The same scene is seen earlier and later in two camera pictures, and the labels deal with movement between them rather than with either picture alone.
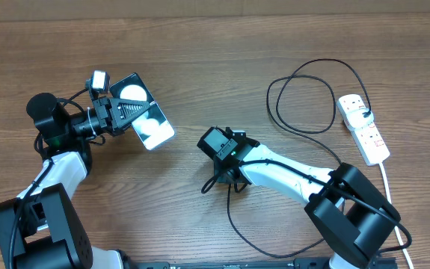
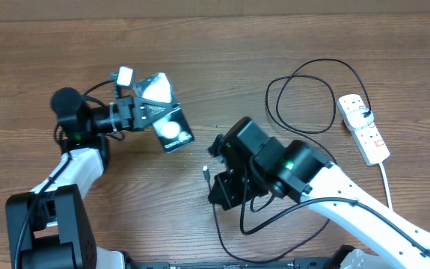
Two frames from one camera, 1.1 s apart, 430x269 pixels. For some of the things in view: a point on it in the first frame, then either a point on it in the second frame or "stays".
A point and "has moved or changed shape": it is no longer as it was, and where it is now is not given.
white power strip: x=367 y=141 stays
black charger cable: x=256 y=250 to x=300 y=132
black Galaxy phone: x=152 y=127 has moved or changed shape
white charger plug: x=356 y=119 stays
